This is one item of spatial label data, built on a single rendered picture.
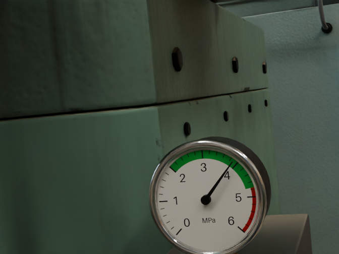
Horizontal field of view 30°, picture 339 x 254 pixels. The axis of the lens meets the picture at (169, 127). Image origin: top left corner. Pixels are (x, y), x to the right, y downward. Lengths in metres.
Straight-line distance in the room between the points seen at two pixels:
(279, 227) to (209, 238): 0.11
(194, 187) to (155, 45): 0.11
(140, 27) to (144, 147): 0.08
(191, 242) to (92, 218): 0.10
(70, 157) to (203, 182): 0.12
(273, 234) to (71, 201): 0.13
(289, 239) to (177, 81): 0.13
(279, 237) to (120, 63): 0.15
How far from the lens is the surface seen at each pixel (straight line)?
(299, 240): 0.40
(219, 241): 0.34
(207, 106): 0.53
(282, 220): 0.46
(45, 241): 0.44
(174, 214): 0.34
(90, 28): 0.41
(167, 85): 0.42
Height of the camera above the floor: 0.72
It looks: 3 degrees down
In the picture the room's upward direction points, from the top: 6 degrees counter-clockwise
